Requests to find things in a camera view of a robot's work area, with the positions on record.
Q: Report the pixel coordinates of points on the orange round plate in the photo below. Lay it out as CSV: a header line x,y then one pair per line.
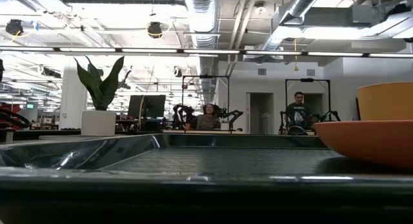
x,y
371,140

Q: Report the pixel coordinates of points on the yellow-orange plastic cup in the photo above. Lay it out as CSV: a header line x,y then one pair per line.
x,y
387,101

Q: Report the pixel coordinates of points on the dark green plastic tray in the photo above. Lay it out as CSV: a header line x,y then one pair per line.
x,y
206,185

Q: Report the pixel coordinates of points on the person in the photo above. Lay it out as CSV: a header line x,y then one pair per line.
x,y
298,112
208,120

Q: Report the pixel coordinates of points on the black background monitor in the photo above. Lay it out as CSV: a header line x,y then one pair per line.
x,y
151,106

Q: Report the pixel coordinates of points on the long ceiling light strip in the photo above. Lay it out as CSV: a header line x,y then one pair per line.
x,y
206,51

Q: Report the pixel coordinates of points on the green snake plant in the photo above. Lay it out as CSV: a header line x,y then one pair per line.
x,y
103,88

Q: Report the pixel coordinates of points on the white plant pot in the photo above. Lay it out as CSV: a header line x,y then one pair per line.
x,y
98,123

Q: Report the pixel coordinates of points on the black background rig frame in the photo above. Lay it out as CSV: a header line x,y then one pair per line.
x,y
205,76
307,79

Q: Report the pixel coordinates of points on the silver ventilation duct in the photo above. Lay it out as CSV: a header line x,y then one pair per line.
x,y
203,20

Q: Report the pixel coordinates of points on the black ceiling-hung camera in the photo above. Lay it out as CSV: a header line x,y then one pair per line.
x,y
14,27
155,29

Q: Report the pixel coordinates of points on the black aluminium table frame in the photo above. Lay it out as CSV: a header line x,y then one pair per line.
x,y
38,132

